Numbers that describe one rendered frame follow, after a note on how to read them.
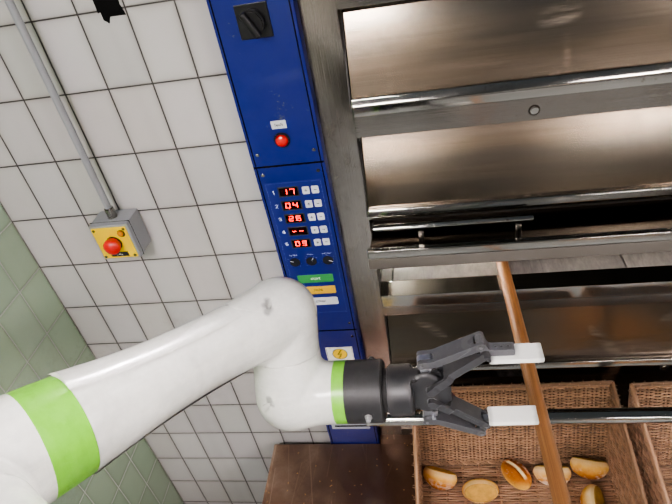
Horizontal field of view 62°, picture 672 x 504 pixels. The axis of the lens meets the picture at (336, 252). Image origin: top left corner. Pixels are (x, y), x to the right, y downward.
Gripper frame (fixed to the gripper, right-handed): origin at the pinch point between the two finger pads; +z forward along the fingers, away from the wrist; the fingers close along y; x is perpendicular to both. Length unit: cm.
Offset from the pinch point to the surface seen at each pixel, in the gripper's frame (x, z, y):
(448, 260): -40.4, -9.1, 9.1
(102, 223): -50, -88, -2
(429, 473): -37, -18, 85
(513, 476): -37, 5, 86
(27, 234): -56, -114, 4
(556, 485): -1.5, 5.7, 28.8
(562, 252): -40.2, 13.5, 9.0
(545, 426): -13.2, 6.1, 28.7
